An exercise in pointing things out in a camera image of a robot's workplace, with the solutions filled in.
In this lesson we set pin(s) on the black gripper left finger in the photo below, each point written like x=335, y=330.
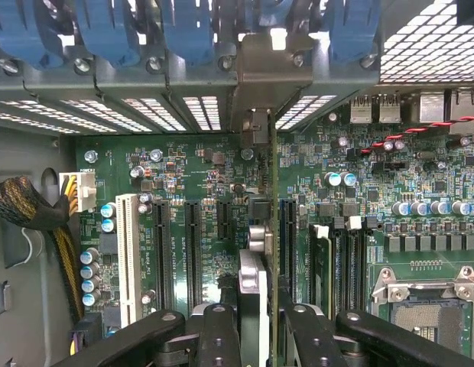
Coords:
x=219, y=336

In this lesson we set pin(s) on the black RAM slot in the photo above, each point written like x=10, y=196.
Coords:
x=341, y=267
x=358, y=267

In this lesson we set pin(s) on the green RAM stick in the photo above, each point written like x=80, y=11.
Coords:
x=325, y=275

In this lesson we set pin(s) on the black open PC case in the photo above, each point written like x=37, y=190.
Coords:
x=30, y=153

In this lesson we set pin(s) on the silver port housing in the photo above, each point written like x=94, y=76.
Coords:
x=390, y=111
x=361, y=111
x=464, y=114
x=432, y=109

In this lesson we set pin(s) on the green motherboard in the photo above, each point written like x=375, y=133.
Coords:
x=183, y=164

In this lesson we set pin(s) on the white power connector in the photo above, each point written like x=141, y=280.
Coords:
x=86, y=191

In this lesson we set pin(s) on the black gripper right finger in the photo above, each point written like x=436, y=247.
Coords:
x=309, y=336

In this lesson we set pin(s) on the blue card retention clip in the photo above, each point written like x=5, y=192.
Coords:
x=349, y=34
x=19, y=34
x=107, y=34
x=187, y=34

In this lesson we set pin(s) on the black power connector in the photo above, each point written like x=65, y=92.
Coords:
x=89, y=325

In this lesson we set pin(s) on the CPU socket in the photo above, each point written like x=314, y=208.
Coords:
x=424, y=321

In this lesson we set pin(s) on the white expansion slot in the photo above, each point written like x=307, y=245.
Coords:
x=128, y=260

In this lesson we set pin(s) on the perforated slot cover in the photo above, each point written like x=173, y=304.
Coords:
x=304, y=111
x=154, y=114
x=34, y=116
x=103, y=114
x=200, y=112

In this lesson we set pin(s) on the long black expansion slot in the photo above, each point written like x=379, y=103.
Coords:
x=162, y=248
x=193, y=248

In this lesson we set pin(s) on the short black expansion slot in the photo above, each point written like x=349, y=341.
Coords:
x=224, y=221

